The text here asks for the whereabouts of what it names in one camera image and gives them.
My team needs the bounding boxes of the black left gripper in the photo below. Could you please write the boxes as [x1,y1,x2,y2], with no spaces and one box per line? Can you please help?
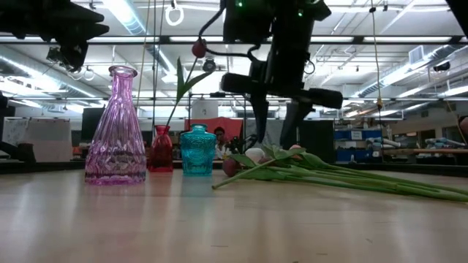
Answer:
[43,0,110,43]

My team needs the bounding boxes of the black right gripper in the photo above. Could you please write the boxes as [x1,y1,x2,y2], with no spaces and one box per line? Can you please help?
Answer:
[220,14,344,149]

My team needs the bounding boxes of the teal embossed glass vase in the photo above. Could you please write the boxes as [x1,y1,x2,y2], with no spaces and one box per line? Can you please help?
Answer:
[179,123,217,178]

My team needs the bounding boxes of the small red glass vase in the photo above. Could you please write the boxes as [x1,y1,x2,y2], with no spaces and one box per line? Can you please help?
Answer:
[148,124,174,173]

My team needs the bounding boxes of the purple ribbed glass vase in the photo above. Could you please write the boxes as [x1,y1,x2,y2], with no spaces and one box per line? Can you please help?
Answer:
[84,65,147,186]

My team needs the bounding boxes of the grey cloth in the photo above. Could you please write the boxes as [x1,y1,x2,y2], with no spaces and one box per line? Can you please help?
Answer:
[245,118,285,148]

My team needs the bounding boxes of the pink artificial tulip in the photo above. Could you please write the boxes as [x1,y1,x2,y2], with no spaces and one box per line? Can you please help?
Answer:
[255,153,468,198]

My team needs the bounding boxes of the orange cloth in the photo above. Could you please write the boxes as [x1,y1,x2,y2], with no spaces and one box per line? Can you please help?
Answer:
[184,116,244,143]

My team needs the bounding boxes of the black room divider panel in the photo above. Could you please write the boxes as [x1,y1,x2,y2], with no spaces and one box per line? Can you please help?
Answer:
[298,119,336,164]

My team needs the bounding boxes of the person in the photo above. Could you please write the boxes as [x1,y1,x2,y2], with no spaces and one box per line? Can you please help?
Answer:
[213,126,230,161]

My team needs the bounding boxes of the blue storage bin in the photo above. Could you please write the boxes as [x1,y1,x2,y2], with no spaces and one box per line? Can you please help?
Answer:
[334,129,383,142]
[336,149,383,164]

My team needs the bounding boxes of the white cylinder bucket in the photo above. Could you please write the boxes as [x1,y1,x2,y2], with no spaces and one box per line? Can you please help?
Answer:
[192,99,219,120]

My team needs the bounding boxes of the black monitor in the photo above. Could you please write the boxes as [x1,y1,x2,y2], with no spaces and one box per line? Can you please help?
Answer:
[80,107,106,142]

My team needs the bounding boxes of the red tulip with green leaf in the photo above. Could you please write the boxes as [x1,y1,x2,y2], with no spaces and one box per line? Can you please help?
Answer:
[165,37,214,129]

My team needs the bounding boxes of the black overhead light beam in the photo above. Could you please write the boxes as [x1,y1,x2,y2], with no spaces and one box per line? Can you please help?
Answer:
[0,34,468,45]

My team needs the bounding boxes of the white board panel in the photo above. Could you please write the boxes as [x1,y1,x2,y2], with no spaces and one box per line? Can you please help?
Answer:
[1,117,72,163]

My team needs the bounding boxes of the dark round container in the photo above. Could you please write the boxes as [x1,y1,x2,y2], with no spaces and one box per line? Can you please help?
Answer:
[16,142,37,164]

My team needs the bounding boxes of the white ceiling air vent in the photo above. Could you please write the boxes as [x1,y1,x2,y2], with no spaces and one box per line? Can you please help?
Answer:
[408,45,425,65]

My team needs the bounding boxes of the wooden background table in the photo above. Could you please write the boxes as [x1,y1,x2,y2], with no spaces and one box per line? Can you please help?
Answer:
[383,148,468,155]

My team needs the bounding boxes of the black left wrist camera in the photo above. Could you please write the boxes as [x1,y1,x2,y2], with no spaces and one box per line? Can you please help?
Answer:
[58,39,89,72]

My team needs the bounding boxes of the black ceiling camera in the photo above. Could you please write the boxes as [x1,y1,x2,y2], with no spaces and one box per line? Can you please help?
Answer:
[45,47,65,64]

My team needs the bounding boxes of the white hanging ring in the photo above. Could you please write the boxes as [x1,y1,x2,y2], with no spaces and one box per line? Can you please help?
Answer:
[165,5,185,27]

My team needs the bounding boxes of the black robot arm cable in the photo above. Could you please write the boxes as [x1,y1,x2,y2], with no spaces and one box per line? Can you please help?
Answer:
[197,3,263,63]

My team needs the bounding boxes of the yellow hanging cable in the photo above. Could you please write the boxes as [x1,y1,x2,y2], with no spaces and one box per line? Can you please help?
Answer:
[369,0,385,110]

